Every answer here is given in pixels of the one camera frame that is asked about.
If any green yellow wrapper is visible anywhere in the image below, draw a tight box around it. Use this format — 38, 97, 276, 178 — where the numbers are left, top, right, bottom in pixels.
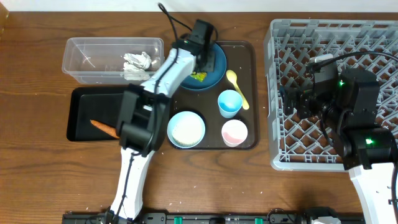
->
190, 72, 207, 82

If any light blue cup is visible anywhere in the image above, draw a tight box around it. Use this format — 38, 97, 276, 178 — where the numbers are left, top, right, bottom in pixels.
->
217, 90, 243, 118

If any white tissue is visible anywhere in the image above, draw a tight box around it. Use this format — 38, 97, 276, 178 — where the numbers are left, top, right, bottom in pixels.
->
123, 52, 152, 81

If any pink cup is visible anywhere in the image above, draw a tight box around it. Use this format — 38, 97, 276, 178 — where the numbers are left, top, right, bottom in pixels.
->
221, 119, 248, 147

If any light blue rice bowl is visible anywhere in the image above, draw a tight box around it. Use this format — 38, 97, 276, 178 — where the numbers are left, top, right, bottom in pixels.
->
167, 111, 205, 149

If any orange carrot piece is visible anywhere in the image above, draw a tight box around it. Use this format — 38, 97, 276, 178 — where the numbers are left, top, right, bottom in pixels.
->
90, 119, 119, 139

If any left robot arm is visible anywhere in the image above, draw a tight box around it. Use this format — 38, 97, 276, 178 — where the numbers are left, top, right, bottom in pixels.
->
105, 34, 214, 223

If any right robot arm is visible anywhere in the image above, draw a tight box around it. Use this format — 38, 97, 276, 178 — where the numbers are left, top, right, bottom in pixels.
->
280, 63, 397, 223

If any grey dishwasher rack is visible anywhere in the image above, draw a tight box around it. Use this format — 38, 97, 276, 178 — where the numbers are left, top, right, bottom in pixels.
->
264, 19, 397, 172

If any dark blue plate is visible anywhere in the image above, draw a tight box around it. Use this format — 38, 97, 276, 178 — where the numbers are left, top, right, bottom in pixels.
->
180, 44, 227, 91

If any yellow plastic spoon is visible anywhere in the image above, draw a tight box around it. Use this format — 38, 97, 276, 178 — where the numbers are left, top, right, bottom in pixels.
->
226, 70, 250, 110

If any brown serving tray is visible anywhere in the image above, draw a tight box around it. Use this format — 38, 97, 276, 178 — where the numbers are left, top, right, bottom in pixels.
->
170, 41, 259, 150

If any white rice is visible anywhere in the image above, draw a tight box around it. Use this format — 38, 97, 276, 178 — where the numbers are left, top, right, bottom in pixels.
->
172, 118, 203, 147

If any black tray bin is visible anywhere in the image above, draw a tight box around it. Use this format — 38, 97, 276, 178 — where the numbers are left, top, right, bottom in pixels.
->
67, 86, 131, 141

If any clear plastic bin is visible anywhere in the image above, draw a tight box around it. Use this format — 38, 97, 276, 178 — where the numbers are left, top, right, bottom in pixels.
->
62, 37, 164, 85

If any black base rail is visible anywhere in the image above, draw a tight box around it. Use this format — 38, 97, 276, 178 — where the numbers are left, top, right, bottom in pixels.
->
62, 213, 313, 224

